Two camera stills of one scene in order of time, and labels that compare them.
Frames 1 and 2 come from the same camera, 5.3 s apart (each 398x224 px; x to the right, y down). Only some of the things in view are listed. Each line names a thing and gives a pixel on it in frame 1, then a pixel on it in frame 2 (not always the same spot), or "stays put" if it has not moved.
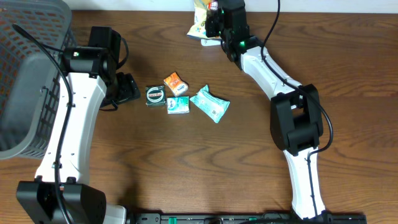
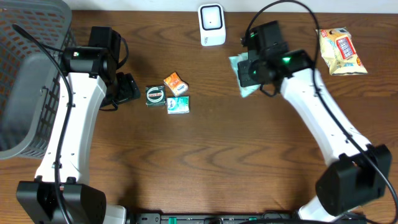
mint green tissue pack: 212,105 → 246,90
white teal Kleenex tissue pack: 178,105 stays put
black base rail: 326,218 stays put
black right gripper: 209,15 → 244,78
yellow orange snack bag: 201,7 → 339,52
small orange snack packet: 176,84 stays put
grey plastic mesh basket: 31,81 stays put
